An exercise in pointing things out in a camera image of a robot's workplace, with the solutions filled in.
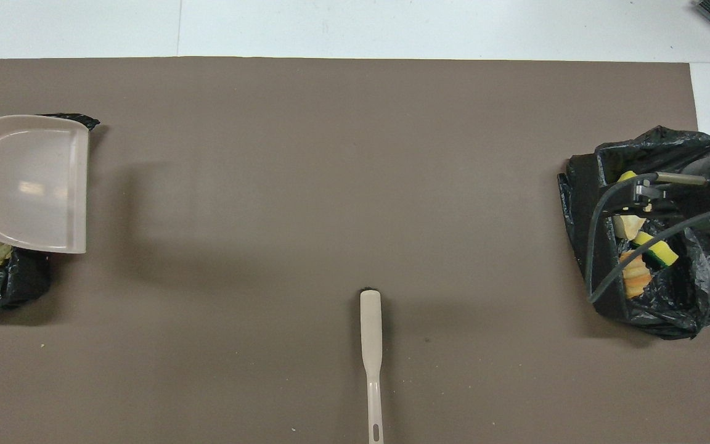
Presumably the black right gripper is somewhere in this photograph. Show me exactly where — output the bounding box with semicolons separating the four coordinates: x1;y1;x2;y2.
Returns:
602;179;710;218

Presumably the pale crusty bread chunk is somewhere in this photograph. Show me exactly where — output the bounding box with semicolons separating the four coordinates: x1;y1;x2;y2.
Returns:
613;213;647;241

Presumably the small yellow green sponge piece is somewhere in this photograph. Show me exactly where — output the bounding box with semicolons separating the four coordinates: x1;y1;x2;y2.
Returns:
632;231;680;269

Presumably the long ridged croissant piece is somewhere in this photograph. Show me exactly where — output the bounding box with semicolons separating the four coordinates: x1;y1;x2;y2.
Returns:
619;249;654;300

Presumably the beige hand brush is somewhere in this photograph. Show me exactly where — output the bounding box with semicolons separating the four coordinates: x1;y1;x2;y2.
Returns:
359;287;386;444

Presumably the beige plastic dustpan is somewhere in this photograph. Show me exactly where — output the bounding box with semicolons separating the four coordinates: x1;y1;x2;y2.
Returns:
0;115;90;255

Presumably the brown table mat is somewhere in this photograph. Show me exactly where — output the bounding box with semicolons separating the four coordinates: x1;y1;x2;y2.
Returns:
0;57;710;444

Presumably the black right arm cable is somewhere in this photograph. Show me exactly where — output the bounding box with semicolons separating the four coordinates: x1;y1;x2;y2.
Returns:
583;173;710;303

